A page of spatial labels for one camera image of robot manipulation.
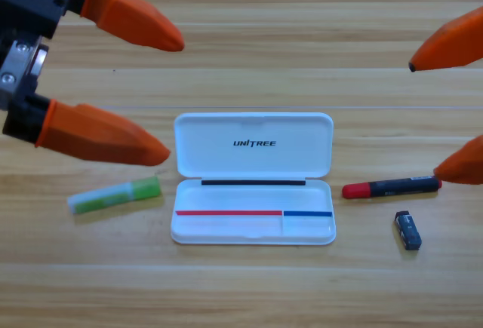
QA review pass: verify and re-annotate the green and white marker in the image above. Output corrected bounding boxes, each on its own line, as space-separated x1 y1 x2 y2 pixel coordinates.
66 176 162 216

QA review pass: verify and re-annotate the white Unitree pencil case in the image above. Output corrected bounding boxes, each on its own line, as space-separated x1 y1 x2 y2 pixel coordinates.
170 112 337 246

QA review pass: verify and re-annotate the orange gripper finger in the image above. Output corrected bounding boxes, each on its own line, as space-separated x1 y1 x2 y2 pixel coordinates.
67 0 186 53
2 93 171 167
432 135 483 185
408 5 483 73

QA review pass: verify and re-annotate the black eraser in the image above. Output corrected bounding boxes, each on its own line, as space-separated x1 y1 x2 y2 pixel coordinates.
393 210 423 251

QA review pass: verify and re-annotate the red and black marker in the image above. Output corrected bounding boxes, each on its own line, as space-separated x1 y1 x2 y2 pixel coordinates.
341 175 443 200

